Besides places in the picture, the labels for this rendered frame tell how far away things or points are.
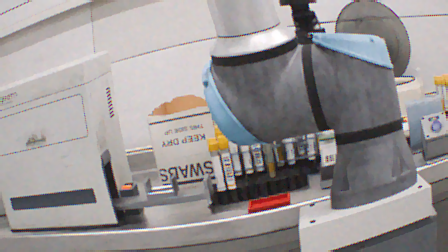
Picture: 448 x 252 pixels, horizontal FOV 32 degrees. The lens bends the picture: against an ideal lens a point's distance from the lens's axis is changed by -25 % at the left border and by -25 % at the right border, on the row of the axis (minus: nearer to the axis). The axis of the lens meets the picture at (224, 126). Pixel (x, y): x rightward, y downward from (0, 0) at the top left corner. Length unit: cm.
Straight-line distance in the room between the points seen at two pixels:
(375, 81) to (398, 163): 12
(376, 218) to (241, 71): 27
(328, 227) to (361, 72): 21
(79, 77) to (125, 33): 64
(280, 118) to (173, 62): 99
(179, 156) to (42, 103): 40
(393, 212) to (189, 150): 79
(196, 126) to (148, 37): 41
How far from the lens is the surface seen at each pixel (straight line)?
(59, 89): 162
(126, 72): 224
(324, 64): 124
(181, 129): 189
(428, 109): 172
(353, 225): 118
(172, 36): 222
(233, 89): 126
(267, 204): 161
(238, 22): 124
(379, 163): 122
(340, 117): 124
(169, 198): 162
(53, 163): 164
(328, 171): 164
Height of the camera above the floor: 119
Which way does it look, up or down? 7 degrees down
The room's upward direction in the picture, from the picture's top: 11 degrees counter-clockwise
